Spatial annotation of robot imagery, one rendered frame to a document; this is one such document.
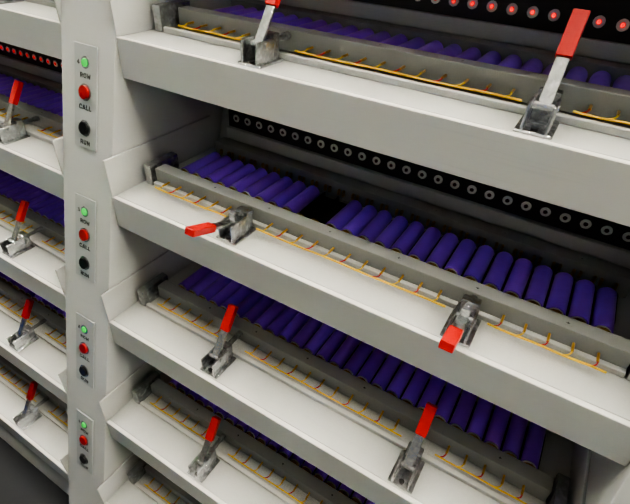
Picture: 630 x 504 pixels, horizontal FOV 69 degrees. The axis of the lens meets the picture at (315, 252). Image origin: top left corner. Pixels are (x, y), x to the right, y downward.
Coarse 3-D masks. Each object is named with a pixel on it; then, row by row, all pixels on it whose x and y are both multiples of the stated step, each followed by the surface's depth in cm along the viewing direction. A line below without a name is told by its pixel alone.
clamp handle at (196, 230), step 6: (234, 216) 51; (216, 222) 50; (222, 222) 51; (228, 222) 51; (234, 222) 52; (186, 228) 46; (192, 228) 46; (198, 228) 46; (204, 228) 47; (210, 228) 48; (216, 228) 49; (186, 234) 46; (192, 234) 46; (198, 234) 47; (204, 234) 47
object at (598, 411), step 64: (192, 128) 66; (128, 192) 60; (320, 192) 62; (192, 256) 56; (256, 256) 50; (320, 256) 51; (320, 320) 49; (384, 320) 44; (512, 384) 40; (576, 384) 39
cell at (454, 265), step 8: (464, 240) 52; (456, 248) 51; (464, 248) 50; (472, 248) 51; (456, 256) 49; (464, 256) 49; (448, 264) 48; (456, 264) 48; (464, 264) 49; (456, 272) 48
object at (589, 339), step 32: (192, 192) 58; (224, 192) 56; (288, 224) 52; (320, 224) 52; (352, 256) 50; (384, 256) 48; (448, 288) 45; (480, 288) 44; (512, 320) 43; (544, 320) 42; (576, 320) 42; (608, 352) 40
